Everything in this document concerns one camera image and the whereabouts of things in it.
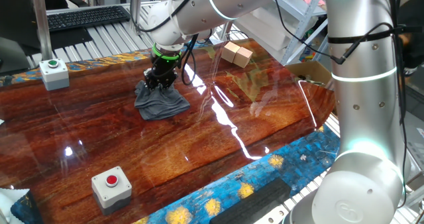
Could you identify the thin aluminium post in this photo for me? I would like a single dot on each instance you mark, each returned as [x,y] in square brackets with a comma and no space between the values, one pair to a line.
[136,5]

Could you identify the light wooden block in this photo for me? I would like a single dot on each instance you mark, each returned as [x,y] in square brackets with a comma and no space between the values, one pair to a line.
[243,57]
[230,51]

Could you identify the brown cardboard box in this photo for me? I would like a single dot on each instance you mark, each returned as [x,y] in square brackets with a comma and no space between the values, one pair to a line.
[308,71]

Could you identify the black mouse mat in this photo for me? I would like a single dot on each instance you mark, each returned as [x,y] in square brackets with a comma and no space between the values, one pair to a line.
[63,40]

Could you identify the red button switch box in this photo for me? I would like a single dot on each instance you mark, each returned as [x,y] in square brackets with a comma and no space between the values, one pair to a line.
[111,191]

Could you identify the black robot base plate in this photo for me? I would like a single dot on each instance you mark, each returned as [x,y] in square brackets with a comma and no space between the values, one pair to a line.
[251,204]

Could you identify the black monitor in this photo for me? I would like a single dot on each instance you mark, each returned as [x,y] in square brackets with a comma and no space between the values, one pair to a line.
[13,25]

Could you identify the grey cloth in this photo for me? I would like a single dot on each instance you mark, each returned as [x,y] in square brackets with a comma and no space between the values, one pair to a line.
[160,103]

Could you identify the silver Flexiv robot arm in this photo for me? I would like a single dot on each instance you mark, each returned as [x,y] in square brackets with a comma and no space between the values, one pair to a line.
[364,118]

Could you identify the green button switch box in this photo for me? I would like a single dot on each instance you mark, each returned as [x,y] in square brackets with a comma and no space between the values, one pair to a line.
[54,75]

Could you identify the grey metal shelf frame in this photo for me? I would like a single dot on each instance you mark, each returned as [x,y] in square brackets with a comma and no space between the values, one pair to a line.
[299,32]

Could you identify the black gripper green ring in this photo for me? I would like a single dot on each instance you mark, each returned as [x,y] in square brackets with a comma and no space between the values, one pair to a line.
[164,66]

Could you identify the black keyboard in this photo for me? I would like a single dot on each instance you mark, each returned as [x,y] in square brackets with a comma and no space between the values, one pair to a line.
[86,18]

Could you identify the upright aluminium post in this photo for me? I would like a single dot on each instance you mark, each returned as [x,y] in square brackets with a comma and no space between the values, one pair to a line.
[41,25]

